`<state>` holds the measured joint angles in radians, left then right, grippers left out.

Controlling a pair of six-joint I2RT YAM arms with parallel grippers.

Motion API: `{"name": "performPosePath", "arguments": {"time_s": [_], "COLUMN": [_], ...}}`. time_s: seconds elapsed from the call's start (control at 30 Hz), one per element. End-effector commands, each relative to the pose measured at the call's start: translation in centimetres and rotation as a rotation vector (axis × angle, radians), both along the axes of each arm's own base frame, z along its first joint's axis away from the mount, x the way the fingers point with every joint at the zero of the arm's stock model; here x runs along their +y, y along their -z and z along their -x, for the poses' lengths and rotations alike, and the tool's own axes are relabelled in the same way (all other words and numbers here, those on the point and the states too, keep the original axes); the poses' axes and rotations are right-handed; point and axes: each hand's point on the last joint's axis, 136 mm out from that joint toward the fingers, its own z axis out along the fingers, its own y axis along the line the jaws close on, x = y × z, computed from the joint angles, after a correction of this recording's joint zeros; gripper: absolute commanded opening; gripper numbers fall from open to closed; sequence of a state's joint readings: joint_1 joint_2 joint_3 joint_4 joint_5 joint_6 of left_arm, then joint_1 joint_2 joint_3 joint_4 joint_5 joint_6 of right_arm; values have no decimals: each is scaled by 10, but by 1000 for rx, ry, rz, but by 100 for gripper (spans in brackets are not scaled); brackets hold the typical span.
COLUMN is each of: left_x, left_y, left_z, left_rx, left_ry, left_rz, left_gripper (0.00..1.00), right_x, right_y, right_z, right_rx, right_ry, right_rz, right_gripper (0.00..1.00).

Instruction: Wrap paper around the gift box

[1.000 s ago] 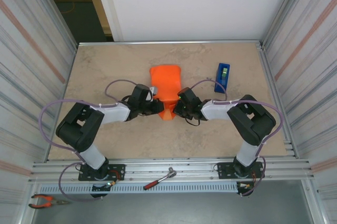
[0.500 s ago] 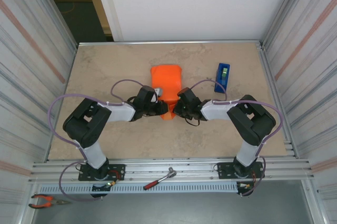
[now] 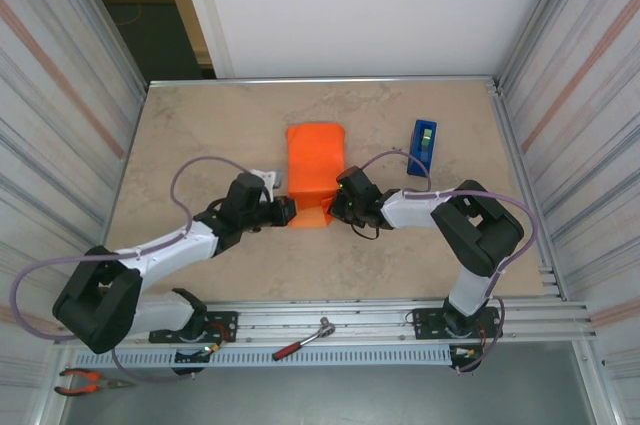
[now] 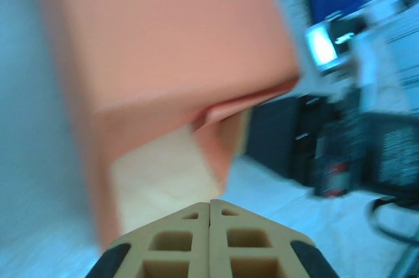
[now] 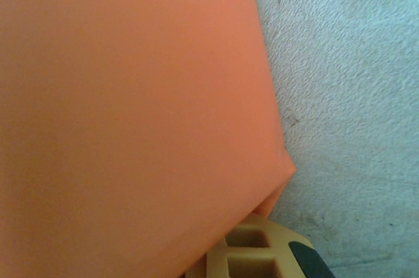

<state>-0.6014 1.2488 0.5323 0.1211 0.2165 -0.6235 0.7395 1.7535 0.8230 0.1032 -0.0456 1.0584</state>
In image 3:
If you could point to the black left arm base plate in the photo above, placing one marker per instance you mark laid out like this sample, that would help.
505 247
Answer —
225 320

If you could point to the orange cloth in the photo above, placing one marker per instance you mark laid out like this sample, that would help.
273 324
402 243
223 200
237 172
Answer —
315 165

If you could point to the blue tape dispenser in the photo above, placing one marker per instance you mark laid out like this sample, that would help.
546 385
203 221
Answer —
412 165

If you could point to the black power connector module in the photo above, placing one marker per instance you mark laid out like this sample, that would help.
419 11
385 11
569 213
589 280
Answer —
465 357
192 357

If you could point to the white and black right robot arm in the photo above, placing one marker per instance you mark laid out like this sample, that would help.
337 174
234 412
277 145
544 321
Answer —
410 207

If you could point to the wide aluminium mounting rail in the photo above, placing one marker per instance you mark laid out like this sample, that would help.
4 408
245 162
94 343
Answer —
370 317

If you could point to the stepped aluminium table side rail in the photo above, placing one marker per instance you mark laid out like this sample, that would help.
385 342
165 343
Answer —
510 145

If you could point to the green tape roll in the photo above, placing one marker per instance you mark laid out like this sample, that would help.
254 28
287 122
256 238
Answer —
426 137

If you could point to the long aluminium table edge rail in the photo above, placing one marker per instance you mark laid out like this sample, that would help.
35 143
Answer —
320 80

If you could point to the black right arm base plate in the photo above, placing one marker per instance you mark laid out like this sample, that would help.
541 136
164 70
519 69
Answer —
425 325

